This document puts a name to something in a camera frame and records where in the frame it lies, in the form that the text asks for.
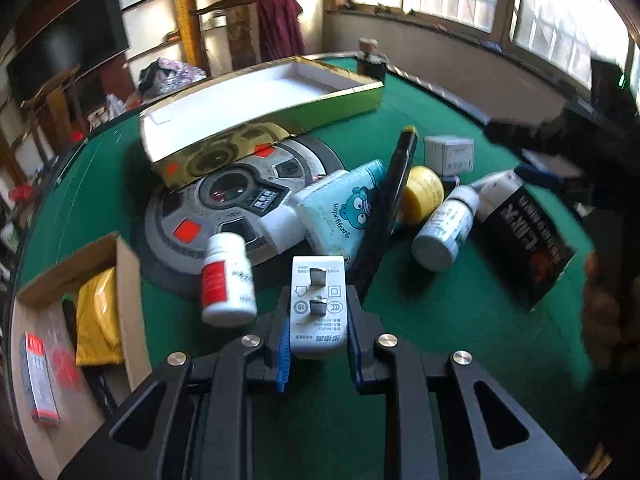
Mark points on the white plastic cap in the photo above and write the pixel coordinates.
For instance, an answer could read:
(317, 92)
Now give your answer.
(280, 227)

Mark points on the white pill bottle red label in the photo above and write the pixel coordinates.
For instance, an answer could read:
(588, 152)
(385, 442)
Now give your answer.
(225, 280)

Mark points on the patterned bag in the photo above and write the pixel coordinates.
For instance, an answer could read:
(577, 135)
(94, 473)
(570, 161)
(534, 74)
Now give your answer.
(170, 74)

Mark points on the long black box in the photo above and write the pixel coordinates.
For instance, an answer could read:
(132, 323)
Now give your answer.
(387, 205)

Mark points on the light blue tissue pack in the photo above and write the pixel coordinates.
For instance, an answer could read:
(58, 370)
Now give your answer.
(340, 215)

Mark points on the round grey table centre panel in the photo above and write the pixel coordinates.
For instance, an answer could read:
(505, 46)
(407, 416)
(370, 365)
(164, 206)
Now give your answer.
(230, 195)

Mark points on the yellow round jar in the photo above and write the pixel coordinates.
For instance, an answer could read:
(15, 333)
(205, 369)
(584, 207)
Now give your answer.
(425, 195)

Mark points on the person's right hand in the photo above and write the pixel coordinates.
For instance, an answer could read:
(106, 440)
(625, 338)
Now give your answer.
(602, 305)

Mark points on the black television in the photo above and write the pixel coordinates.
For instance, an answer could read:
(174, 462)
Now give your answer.
(75, 45)

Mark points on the plain white bottle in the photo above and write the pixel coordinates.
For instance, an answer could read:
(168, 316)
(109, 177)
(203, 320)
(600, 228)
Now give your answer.
(495, 190)

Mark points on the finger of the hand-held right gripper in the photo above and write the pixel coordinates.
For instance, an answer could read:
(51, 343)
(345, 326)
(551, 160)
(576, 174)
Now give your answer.
(542, 176)
(520, 132)

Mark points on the white plastic bag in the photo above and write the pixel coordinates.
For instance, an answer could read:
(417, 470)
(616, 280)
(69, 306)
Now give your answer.
(107, 109)

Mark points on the white bottle blue label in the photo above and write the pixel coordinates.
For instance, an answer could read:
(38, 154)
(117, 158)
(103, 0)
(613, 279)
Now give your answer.
(442, 230)

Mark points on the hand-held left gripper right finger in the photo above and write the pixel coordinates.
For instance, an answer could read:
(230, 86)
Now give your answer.
(354, 355)

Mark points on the gold open gift box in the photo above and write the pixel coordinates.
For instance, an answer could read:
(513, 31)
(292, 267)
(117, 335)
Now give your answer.
(280, 90)

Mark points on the maroon cloth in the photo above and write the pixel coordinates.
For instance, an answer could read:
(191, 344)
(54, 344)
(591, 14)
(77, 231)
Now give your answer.
(282, 25)

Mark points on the brown cardboard box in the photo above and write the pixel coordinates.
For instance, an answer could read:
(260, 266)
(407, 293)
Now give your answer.
(131, 310)

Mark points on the small dark bottle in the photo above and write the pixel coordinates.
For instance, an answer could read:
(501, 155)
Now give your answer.
(371, 62)

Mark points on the white charger plug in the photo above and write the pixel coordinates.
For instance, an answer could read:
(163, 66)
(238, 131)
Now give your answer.
(320, 330)

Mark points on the carved wooden chair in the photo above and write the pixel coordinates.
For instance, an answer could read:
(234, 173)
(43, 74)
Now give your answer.
(235, 30)

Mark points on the dark wooden chair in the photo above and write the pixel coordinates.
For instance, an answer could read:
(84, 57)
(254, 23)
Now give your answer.
(55, 100)

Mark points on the red and white small box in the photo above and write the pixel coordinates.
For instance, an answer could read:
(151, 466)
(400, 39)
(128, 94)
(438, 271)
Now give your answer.
(40, 380)

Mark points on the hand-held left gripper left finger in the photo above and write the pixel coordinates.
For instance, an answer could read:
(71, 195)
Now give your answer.
(282, 355)

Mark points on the yellow packet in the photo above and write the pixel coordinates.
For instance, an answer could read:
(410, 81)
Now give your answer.
(97, 320)

